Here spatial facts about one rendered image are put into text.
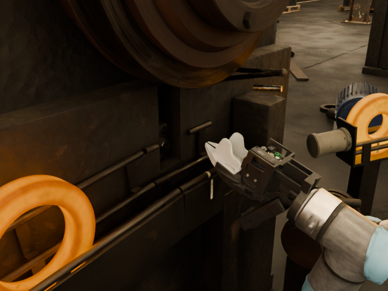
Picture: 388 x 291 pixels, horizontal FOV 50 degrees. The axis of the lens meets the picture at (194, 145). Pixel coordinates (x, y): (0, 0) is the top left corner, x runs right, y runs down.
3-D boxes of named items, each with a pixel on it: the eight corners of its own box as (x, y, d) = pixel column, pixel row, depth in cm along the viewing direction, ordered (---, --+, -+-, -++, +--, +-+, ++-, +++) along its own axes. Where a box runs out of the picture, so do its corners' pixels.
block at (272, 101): (225, 189, 102) (228, 95, 93) (243, 178, 108) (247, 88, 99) (262, 204, 96) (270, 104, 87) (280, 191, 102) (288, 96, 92)
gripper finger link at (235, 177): (227, 155, 75) (266, 181, 72) (224, 162, 76) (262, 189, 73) (212, 163, 72) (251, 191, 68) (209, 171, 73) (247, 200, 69)
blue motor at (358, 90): (329, 145, 270) (337, 94, 257) (334, 118, 320) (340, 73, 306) (381, 152, 261) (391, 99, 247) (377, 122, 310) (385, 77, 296)
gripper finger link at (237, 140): (223, 118, 77) (263, 144, 73) (215, 143, 81) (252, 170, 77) (213, 122, 75) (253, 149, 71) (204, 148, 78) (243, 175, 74)
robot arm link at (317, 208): (328, 226, 71) (307, 249, 65) (306, 211, 73) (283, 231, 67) (348, 194, 66) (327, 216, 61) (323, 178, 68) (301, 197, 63)
